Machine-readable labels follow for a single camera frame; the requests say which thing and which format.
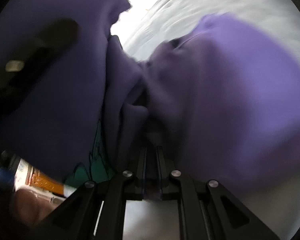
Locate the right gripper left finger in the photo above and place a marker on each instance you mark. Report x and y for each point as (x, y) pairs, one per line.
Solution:
(96, 210)

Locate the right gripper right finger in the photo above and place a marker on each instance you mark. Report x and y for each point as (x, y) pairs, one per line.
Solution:
(207, 210)

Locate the purple hoodie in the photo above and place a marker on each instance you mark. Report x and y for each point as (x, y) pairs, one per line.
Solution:
(226, 97)

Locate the person's left hand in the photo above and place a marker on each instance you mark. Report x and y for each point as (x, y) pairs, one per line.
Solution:
(29, 209)

